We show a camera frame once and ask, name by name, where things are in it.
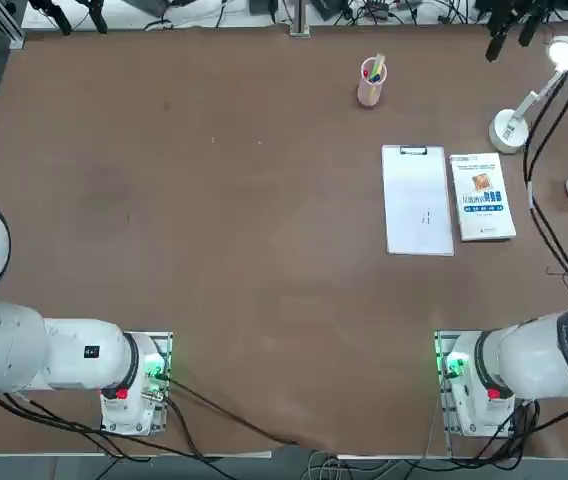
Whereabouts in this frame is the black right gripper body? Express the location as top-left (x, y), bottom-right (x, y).
top-left (493, 0), bottom-right (548, 29)

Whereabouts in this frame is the white foldable desk lamp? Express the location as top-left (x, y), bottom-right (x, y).
top-left (487, 35), bottom-right (568, 153)

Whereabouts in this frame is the pink translucent pen cup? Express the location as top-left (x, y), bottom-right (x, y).
top-left (357, 56), bottom-right (389, 108)

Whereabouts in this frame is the black tripod leg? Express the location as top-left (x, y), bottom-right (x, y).
top-left (31, 0), bottom-right (73, 36)
top-left (77, 0), bottom-right (109, 34)

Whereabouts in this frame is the white blue book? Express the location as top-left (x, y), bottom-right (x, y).
top-left (448, 152), bottom-right (518, 244)

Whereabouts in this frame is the white clipboard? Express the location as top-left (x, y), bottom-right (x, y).
top-left (381, 144), bottom-right (455, 257)

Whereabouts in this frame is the aluminium rail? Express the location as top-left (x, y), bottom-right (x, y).
top-left (0, 9), bottom-right (26, 50)

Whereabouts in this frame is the aluminium post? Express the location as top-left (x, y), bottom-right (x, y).
top-left (291, 0), bottom-right (311, 36)

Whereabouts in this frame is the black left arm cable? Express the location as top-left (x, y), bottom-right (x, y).
top-left (0, 392), bottom-right (208, 460)

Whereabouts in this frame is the black table cable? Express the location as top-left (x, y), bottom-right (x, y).
top-left (163, 377), bottom-right (325, 449)

